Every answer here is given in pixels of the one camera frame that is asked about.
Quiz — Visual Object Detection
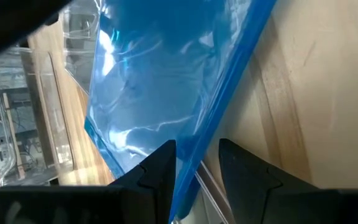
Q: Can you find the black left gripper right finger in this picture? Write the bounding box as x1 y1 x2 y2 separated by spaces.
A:
218 138 319 224

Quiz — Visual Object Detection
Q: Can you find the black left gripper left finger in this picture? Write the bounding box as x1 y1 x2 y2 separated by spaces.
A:
109 139 177 224

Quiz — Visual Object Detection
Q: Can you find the clear jewel case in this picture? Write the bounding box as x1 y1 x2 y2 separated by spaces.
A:
171 161 239 224

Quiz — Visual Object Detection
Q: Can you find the clear plastic bin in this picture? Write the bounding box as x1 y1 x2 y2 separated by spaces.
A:
61 0 103 94
0 46 76 187

